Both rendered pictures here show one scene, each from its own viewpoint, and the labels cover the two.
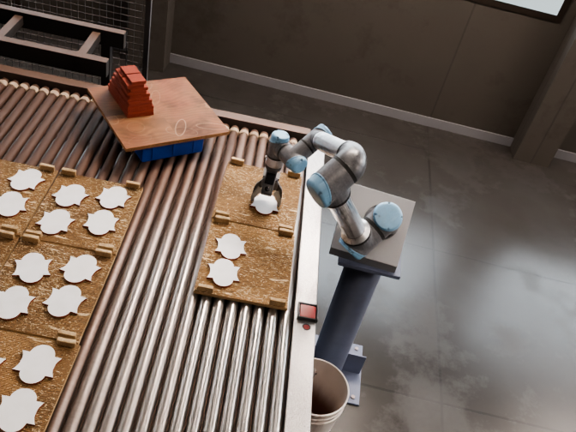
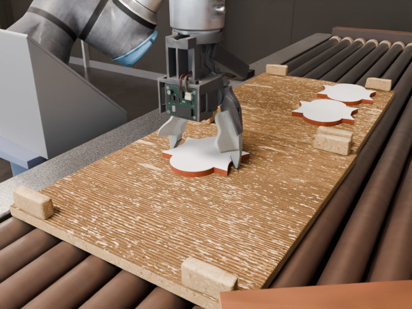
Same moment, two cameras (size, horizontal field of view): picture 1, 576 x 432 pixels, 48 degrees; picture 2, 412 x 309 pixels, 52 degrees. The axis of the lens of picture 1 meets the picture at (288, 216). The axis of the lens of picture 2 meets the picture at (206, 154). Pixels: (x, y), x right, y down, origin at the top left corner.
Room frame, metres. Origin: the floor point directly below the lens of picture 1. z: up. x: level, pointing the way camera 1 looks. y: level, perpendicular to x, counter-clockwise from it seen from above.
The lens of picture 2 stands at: (2.67, 0.47, 1.24)
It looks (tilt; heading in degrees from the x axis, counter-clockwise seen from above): 25 degrees down; 216
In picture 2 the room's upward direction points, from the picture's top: straight up
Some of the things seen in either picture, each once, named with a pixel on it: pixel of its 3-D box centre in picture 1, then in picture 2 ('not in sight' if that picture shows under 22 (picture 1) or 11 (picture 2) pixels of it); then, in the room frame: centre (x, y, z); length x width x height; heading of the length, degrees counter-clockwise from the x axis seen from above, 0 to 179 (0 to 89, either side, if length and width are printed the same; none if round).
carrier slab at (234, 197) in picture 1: (259, 196); (202, 181); (2.22, 0.14, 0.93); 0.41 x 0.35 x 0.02; 3
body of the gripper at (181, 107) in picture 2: (271, 174); (195, 73); (2.19, 0.11, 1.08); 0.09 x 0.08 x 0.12; 3
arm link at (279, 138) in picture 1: (279, 145); not in sight; (2.18, 0.11, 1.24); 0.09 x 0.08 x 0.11; 45
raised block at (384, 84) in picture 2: (205, 288); (378, 84); (1.60, 0.22, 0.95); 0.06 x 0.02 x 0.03; 95
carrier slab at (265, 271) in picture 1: (247, 262); (298, 105); (1.80, 0.11, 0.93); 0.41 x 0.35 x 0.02; 5
